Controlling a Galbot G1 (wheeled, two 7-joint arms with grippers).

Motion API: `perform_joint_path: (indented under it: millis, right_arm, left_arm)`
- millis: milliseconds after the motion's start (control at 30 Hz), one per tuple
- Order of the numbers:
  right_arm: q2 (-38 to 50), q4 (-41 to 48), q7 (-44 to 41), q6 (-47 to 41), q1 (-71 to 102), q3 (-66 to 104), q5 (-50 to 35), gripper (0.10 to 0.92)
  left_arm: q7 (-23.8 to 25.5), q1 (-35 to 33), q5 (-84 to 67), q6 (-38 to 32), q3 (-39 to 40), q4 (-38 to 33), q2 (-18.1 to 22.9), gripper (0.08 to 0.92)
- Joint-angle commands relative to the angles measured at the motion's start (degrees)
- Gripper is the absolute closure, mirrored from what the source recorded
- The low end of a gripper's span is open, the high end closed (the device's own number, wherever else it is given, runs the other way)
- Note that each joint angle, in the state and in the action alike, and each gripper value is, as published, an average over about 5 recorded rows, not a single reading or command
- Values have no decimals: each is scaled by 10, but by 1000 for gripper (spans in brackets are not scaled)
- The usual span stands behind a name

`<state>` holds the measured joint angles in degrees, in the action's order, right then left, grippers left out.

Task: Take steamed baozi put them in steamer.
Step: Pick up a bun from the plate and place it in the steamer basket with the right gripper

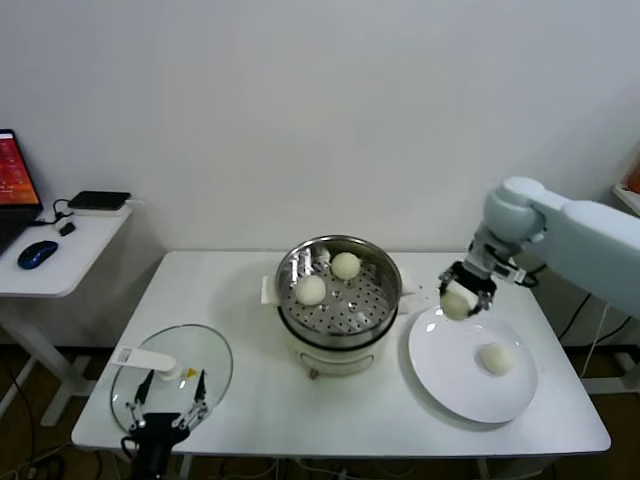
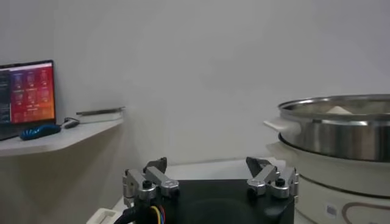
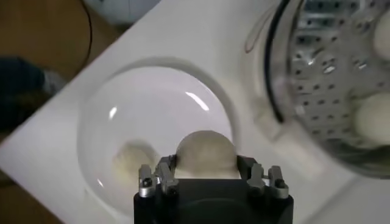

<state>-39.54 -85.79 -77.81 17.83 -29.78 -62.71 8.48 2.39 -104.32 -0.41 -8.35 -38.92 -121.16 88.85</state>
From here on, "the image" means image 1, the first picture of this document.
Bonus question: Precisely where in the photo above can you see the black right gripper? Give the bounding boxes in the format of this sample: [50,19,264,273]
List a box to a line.
[438,261,497,319]

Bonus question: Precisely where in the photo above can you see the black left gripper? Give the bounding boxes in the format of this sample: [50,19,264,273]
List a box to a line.
[124,368,209,449]

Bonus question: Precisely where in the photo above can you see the white steamed baozi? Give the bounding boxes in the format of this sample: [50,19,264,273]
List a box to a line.
[479,342,515,376]
[439,284,475,322]
[331,252,362,281]
[295,276,328,307]

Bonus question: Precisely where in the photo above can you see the perforated steel steamer basket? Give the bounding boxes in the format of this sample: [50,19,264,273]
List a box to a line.
[273,235,403,350]

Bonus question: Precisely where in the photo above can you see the white round plate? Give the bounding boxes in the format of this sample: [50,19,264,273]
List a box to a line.
[407,303,539,425]

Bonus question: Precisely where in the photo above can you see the white side table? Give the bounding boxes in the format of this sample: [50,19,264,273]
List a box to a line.
[0,202,134,429]

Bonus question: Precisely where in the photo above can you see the blue computer mouse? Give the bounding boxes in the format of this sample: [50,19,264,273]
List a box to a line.
[17,240,59,270]

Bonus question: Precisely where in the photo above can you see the black flat hard drive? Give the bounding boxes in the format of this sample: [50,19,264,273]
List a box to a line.
[67,190,132,212]

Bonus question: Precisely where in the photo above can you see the orange object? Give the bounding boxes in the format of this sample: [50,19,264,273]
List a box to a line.
[622,154,640,194]

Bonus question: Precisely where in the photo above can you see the black laptop with red screen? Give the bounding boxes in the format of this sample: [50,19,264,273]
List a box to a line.
[0,129,44,254]

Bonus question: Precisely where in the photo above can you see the glass lid with white handle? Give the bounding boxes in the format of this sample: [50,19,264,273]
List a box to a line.
[109,323,235,439]

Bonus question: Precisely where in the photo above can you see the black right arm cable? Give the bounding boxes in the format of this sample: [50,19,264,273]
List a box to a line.
[519,267,547,289]

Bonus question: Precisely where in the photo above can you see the black power cable with adapter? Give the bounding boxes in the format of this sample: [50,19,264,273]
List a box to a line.
[557,292,640,346]

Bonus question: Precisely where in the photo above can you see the white hanging cable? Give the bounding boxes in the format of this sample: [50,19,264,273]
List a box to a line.
[582,302,611,381]

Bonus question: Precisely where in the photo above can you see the black floor cable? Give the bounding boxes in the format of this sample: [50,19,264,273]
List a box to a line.
[0,357,36,436]

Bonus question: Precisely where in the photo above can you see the thin black desk cable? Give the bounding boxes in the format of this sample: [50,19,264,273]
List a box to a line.
[27,199,76,229]

